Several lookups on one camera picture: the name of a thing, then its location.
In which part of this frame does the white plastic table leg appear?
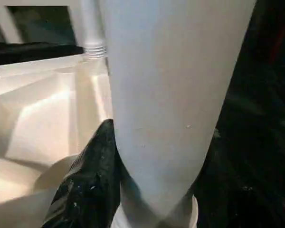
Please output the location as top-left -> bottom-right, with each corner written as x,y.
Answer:
98,0 -> 257,228
80,0 -> 108,60

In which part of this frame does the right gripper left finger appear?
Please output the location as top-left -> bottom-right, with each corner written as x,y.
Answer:
41,118 -> 125,228

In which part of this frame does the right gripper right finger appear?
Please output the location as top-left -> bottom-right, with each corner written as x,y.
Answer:
193,128 -> 285,228

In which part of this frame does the white plastic table top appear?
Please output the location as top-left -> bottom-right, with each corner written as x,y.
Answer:
0,53 -> 124,228

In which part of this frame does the black shiny mat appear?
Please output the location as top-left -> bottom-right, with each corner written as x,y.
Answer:
0,0 -> 285,228

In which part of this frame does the white sideboard cabinet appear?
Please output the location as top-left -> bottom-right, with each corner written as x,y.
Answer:
0,0 -> 83,45

